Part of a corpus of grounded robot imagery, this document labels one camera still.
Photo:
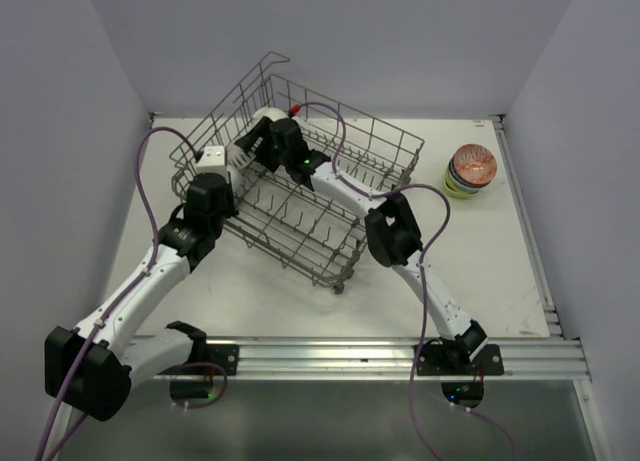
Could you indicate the aluminium mounting rail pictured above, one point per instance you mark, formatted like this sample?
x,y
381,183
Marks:
x,y
392,359

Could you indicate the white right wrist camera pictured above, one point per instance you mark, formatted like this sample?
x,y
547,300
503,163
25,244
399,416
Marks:
x,y
294,113

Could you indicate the red lattice pattern bowl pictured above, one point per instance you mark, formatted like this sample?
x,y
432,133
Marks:
x,y
456,176

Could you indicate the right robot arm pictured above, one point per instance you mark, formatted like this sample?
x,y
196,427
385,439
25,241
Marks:
x,y
393,236

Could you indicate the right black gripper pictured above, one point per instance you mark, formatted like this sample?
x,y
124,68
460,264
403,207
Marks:
x,y
247,141

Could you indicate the white bowl with dark stripes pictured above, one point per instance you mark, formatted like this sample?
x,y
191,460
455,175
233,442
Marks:
x,y
238,158

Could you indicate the blue floral pattern bowl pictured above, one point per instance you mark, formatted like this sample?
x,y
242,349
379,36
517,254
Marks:
x,y
462,187

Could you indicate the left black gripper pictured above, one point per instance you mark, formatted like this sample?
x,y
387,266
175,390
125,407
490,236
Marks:
x,y
231,208

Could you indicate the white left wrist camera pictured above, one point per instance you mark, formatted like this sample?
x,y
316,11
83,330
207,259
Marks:
x,y
213,160

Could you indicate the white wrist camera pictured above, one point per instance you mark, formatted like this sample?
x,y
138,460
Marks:
x,y
213,160
294,113

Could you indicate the lime green bowl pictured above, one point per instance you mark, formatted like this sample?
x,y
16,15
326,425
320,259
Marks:
x,y
452,187
470,194

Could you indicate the blue zigzag pattern bowl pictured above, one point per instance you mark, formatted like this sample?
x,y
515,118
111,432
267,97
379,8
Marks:
x,y
475,164

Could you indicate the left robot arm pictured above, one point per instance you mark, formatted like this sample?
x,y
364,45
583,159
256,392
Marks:
x,y
94,366

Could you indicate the lime green bowl front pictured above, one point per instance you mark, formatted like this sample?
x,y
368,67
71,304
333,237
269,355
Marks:
x,y
470,194

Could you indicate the grey wire dish rack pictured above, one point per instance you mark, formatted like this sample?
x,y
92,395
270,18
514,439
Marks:
x,y
306,230

